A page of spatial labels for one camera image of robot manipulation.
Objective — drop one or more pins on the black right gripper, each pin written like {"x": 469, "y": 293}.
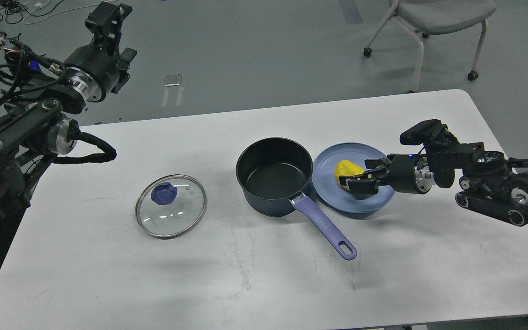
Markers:
{"x": 401, "y": 176}

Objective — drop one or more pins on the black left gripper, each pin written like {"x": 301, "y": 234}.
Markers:
{"x": 98, "y": 68}

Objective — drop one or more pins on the yellow potato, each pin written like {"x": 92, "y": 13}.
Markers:
{"x": 346, "y": 168}

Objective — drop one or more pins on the glass lid purple knob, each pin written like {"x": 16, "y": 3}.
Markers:
{"x": 171, "y": 206}

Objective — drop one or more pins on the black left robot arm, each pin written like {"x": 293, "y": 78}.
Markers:
{"x": 35, "y": 130}

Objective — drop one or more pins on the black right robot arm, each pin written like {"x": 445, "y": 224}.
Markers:
{"x": 491, "y": 184}

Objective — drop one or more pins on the blue plate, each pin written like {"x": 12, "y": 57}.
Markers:
{"x": 338, "y": 198}

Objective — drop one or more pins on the grey office chair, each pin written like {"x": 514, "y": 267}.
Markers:
{"x": 420, "y": 19}

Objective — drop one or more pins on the dark blue saucepan purple handle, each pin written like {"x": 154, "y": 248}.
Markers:
{"x": 275, "y": 175}

